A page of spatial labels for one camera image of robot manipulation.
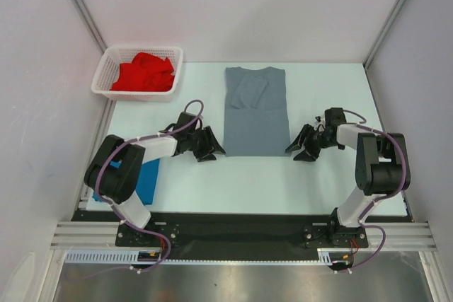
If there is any folded blue t shirt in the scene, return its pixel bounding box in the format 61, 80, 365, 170
99, 159, 160, 205

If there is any left aluminium corner post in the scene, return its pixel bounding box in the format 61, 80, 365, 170
71, 0, 108, 54

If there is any red t shirt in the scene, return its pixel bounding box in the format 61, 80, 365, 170
110, 52, 175, 92

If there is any white plastic basket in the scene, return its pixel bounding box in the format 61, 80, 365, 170
91, 45, 183, 102

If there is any white slotted cable duct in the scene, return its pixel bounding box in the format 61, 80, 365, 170
64, 248, 352, 266

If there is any aluminium front rail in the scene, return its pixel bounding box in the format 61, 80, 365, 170
50, 221, 437, 252

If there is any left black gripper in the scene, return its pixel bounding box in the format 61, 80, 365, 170
186, 126, 224, 162

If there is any aluminium corner post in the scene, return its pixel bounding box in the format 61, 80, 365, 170
362, 0, 408, 71
71, 0, 108, 54

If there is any grey t shirt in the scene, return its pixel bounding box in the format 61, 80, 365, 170
224, 66, 290, 157

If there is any right aluminium corner post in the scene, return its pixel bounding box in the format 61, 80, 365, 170
362, 0, 408, 71

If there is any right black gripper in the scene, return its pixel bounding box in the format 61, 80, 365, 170
286, 123, 337, 162

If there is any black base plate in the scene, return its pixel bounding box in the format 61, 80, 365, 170
72, 209, 415, 261

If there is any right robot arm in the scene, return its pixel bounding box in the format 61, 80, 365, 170
285, 108, 411, 248

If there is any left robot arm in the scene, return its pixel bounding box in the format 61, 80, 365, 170
84, 112, 226, 245

